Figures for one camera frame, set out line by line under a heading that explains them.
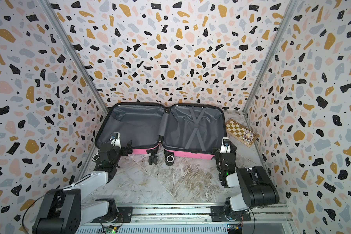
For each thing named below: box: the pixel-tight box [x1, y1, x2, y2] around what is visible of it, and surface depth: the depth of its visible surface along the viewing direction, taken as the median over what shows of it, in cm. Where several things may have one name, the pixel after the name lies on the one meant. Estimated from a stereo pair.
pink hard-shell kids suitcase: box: [94, 101, 228, 166], surface depth 108 cm
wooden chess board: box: [225, 118, 260, 148], surface depth 106 cm
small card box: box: [242, 130, 254, 144], surface depth 103 cm
